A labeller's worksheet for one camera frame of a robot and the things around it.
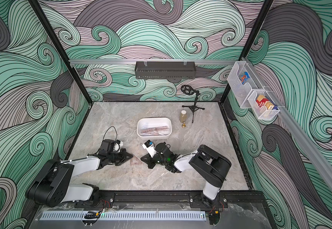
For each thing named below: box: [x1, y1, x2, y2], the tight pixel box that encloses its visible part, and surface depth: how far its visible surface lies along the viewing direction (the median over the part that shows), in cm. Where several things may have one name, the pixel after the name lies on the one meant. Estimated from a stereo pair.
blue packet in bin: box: [238, 71, 251, 85], surface depth 85 cm
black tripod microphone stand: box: [180, 84, 206, 124], surface depth 97 cm
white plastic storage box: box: [136, 116, 173, 140], surface depth 103 cm
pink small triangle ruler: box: [129, 155, 143, 166], surface depth 89 cm
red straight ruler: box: [140, 125, 170, 134], surface depth 103 cm
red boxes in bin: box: [255, 94, 275, 110], surface depth 67 cm
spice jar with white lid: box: [179, 109, 188, 123], surface depth 103 cm
